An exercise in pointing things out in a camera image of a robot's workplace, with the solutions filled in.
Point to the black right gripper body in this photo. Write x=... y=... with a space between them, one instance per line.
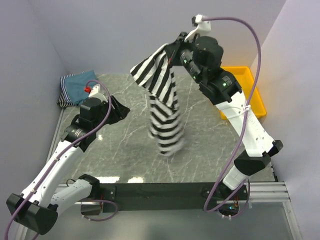
x=183 y=54

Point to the teal blue tank top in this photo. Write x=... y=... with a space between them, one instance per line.
x=75 y=86

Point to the black white striped top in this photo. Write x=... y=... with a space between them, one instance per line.
x=158 y=79

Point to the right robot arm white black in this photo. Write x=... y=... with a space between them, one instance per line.
x=225 y=92

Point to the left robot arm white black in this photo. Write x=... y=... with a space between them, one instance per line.
x=38 y=206

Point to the dark striped folded top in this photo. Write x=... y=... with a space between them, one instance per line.
x=63 y=102

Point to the blue white striped folded top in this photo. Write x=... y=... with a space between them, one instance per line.
x=63 y=86

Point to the yellow plastic tray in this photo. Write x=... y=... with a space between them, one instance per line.
x=245 y=78

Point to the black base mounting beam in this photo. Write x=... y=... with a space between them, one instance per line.
x=154 y=196

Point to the aluminium extrusion rail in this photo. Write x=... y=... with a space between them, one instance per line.
x=268 y=192

